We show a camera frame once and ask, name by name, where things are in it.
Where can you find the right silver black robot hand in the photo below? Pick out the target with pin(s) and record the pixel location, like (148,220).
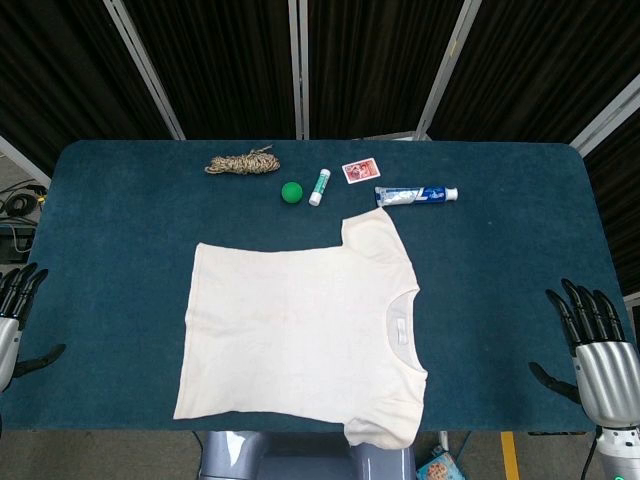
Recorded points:
(605,380)

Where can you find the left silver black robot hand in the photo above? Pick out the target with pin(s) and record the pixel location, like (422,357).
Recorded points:
(9,340)

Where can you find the cream white T-shirt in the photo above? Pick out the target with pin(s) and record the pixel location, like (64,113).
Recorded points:
(300,325)

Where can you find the grey electrical box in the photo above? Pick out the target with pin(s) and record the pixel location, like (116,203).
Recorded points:
(15,242)

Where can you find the dark teal table cloth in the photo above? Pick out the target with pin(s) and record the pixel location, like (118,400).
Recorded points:
(125,250)

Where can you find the blue cookie box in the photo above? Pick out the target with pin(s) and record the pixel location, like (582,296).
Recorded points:
(440,467)

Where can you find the blue white toothpaste tube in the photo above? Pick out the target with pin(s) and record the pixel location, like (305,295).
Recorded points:
(415,196)

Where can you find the grey-blue robot torso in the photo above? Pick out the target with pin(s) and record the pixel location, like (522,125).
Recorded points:
(300,462)

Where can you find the green ball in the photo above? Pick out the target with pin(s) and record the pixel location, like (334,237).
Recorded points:
(292,193)

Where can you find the red playing card deck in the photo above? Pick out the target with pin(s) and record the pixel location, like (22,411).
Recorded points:
(359,170)

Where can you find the white green glue stick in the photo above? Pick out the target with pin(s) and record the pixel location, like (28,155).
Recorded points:
(319,187)

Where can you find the white partition frame post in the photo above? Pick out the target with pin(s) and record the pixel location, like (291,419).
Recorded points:
(145,70)
(445,75)
(20,157)
(607,117)
(301,75)

